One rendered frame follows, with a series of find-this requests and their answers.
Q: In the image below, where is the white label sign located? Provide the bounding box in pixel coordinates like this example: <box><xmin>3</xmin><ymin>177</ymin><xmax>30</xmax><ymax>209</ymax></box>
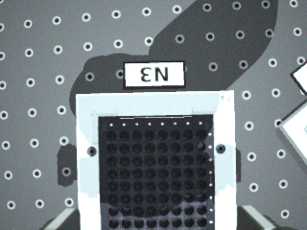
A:
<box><xmin>123</xmin><ymin>60</ymin><xmax>186</xmax><ymax>89</ymax></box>
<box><xmin>290</xmin><ymin>60</ymin><xmax>307</xmax><ymax>96</ymax></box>

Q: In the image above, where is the black well plate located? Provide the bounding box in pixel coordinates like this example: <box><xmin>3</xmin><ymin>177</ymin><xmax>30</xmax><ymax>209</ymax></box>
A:
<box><xmin>98</xmin><ymin>114</ymin><xmax>216</xmax><ymax>230</ymax></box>

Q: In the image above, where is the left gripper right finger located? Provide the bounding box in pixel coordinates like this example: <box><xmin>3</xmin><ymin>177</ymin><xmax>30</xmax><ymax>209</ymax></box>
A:
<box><xmin>237</xmin><ymin>205</ymin><xmax>297</xmax><ymax>230</ymax></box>

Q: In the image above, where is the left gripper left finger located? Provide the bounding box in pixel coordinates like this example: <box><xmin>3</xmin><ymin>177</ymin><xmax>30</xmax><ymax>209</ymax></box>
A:
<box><xmin>38</xmin><ymin>209</ymin><xmax>82</xmax><ymax>230</ymax></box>

